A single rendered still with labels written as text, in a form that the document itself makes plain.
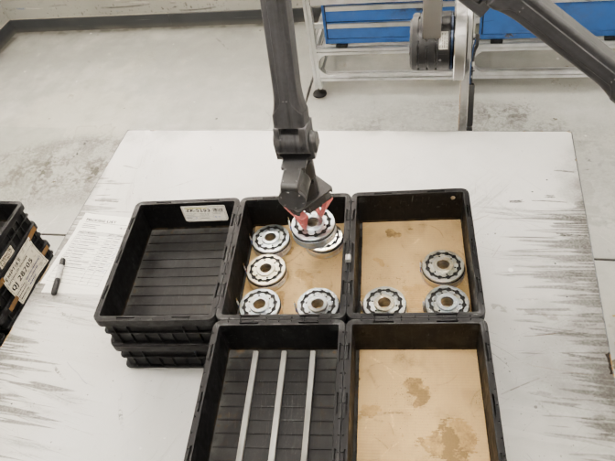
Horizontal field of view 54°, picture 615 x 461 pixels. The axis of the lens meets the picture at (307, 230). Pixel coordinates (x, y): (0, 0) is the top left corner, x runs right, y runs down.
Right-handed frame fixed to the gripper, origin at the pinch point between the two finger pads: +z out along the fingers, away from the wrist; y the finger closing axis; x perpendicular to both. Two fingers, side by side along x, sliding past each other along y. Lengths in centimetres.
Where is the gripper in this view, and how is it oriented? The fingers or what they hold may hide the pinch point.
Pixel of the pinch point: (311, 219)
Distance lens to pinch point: 139.6
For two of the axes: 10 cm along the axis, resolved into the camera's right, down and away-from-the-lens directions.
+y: 7.6, -5.6, 3.4
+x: -6.4, -5.2, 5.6
